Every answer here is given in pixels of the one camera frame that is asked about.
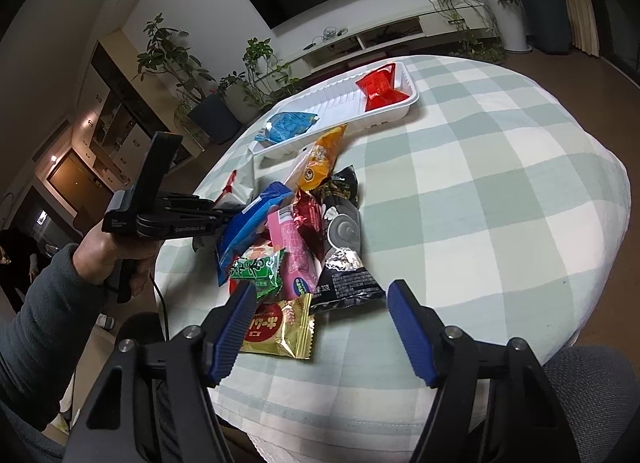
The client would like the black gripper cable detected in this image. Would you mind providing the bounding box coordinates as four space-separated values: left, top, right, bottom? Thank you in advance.
149 275 171 341

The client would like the green clear snack packet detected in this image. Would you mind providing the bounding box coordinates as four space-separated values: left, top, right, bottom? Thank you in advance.
229 248 286 300

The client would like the wooden cabinet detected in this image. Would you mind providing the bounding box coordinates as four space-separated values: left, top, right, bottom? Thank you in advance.
32 40 196 224

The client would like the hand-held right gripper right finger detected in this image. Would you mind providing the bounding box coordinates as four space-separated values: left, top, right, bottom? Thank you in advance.
387 279 583 463

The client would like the green white checkered tablecloth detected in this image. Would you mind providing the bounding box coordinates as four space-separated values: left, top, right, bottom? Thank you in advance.
152 55 630 463

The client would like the gold snack packet red oval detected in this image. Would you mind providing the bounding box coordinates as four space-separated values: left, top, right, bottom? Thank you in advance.
239 293 317 361

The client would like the red white fruit print packet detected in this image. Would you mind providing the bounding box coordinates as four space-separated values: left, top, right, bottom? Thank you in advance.
232 238 275 264

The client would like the potted plant short white pot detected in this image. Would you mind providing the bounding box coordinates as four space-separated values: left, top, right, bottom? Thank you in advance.
217 38 306 124

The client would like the grey fabric chair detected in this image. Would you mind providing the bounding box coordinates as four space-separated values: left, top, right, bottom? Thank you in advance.
542 345 640 463

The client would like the white television console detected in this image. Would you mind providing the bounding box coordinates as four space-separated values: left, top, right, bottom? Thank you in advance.
272 10 501 81

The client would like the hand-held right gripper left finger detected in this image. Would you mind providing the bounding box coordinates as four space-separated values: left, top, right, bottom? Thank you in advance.
62 280 258 463

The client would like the red gold patterned snack packet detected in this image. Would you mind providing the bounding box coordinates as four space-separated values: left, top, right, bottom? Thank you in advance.
291 188 326 264

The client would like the light blue snack packet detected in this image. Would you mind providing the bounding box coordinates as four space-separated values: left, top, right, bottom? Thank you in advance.
254 112 321 144

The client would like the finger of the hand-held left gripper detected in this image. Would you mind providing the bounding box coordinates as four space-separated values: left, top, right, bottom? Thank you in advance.
160 193 238 218
192 215 231 251

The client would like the white red snack packet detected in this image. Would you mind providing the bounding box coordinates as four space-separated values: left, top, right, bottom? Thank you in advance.
216 170 256 208

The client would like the pink snack packet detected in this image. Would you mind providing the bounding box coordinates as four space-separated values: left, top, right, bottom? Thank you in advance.
267 208 321 300

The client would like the orange snack packet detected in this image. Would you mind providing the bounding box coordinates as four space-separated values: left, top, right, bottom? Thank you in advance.
285 124 348 192

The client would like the beige curtain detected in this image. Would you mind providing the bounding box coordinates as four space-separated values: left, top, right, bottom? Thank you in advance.
550 0 601 58

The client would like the white plastic tray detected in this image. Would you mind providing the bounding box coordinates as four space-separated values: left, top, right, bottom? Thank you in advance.
248 62 421 161

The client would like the person's left hand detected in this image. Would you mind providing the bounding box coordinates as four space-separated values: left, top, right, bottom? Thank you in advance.
74 224 162 290

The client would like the person's left forearm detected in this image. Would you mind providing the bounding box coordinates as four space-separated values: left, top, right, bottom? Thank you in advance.
0 243 108 431

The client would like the potted plant tall white pot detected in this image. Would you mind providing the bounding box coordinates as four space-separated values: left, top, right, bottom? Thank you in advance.
462 0 531 51

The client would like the black snack packet silver edge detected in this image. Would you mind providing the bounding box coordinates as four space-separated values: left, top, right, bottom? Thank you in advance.
309 247 388 316

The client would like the potted plant short dark pot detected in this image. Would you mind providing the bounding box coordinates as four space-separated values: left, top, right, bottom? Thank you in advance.
132 13 242 146

